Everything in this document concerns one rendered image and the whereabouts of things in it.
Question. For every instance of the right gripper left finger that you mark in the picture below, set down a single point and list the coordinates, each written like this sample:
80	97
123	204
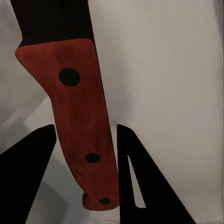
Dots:
22	168

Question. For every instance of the drop in sink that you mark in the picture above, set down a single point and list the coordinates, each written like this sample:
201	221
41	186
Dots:
20	93

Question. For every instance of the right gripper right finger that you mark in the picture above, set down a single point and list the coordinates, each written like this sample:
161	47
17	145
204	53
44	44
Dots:
163	206

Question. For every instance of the parer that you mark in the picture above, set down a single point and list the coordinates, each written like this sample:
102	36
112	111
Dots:
58	49

